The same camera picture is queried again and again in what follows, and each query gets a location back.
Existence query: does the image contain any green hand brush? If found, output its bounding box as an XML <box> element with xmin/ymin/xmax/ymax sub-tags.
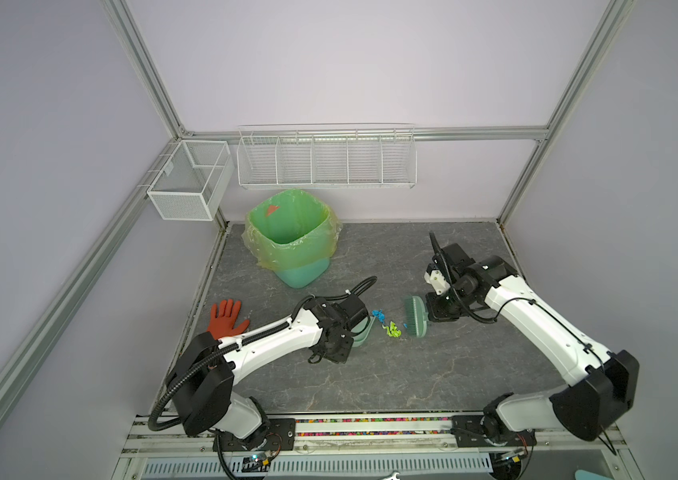
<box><xmin>404</xmin><ymin>295</ymin><xmax>428</xmax><ymax>338</ymax></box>

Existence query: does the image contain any aluminium front rail frame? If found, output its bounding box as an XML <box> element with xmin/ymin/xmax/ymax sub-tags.
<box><xmin>112</xmin><ymin>411</ymin><xmax>643</xmax><ymax>479</ymax></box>

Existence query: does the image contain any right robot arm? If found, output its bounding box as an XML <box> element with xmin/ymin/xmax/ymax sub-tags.
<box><xmin>424</xmin><ymin>237</ymin><xmax>640</xmax><ymax>445</ymax></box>

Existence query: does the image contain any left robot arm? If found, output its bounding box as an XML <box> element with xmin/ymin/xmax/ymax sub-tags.
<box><xmin>147</xmin><ymin>291</ymin><xmax>371</xmax><ymax>445</ymax></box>

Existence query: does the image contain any green plastic dustpan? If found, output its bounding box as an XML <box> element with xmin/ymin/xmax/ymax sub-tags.
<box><xmin>351</xmin><ymin>316</ymin><xmax>375</xmax><ymax>348</ymax></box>

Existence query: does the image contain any small white mesh basket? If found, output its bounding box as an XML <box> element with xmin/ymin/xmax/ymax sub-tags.
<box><xmin>147</xmin><ymin>140</ymin><xmax>235</xmax><ymax>222</ymax></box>

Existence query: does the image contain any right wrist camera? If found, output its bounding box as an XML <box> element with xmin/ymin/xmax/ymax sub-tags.
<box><xmin>424</xmin><ymin>268</ymin><xmax>450</xmax><ymax>296</ymax></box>

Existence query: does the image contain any paper scrap cluster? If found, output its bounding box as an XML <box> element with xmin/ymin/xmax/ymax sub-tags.
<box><xmin>371</xmin><ymin>310</ymin><xmax>402</xmax><ymax>338</ymax></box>

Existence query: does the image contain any long white wire basket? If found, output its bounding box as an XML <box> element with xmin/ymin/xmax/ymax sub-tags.
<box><xmin>236</xmin><ymin>124</ymin><xmax>418</xmax><ymax>189</ymax></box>

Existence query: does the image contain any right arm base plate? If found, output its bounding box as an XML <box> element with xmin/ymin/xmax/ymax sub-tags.
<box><xmin>450</xmin><ymin>414</ymin><xmax>537</xmax><ymax>448</ymax></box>

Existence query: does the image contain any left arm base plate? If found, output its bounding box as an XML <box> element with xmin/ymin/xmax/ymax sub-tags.
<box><xmin>212</xmin><ymin>417</ymin><xmax>296</xmax><ymax>453</ymax></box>

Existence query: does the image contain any green trash bin with bag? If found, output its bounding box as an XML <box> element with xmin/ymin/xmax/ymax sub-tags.
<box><xmin>242</xmin><ymin>189</ymin><xmax>342</xmax><ymax>289</ymax></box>

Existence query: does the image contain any red rubber glove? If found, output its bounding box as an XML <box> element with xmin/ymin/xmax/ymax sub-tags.
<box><xmin>207</xmin><ymin>299</ymin><xmax>250</xmax><ymax>340</ymax></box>

